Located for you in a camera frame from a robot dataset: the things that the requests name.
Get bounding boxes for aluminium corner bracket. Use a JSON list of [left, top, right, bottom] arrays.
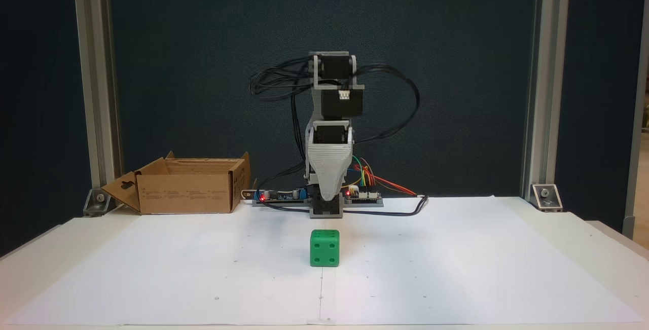
[[530, 184, 563, 213], [83, 188, 113, 217]]

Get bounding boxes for black gripper motor cable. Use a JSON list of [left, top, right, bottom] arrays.
[[354, 63, 421, 144]]

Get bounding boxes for brown cardboard box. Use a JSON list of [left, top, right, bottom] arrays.
[[101, 151, 252, 215]]

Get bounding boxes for looped black cable bundle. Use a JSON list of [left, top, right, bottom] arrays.
[[248, 55, 315, 189]]

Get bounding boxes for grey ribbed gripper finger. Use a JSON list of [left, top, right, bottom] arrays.
[[308, 145, 354, 202]]

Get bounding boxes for grey-framed circuit board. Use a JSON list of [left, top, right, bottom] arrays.
[[345, 188, 384, 207]]

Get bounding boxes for coloured jumper wires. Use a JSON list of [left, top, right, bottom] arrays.
[[345, 155, 379, 192]]

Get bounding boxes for upright aluminium frame post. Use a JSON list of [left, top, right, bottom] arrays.
[[521, 0, 571, 203], [72, 0, 123, 205]]

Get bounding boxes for green dice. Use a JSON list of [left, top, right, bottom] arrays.
[[310, 229, 340, 268]]

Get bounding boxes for black cable with orange leads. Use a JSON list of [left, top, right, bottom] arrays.
[[254, 174, 429, 217]]

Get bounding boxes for blue circuit board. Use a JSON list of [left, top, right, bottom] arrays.
[[253, 187, 309, 205]]

